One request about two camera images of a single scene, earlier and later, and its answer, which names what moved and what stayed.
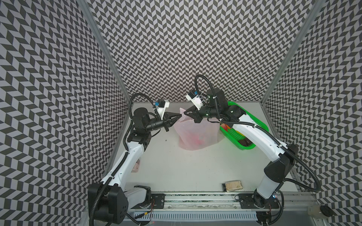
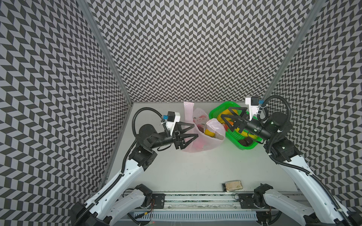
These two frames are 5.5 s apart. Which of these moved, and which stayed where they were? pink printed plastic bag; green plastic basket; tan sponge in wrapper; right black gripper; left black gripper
Moved: right black gripper; left black gripper; pink printed plastic bag
Stayed: green plastic basket; tan sponge in wrapper
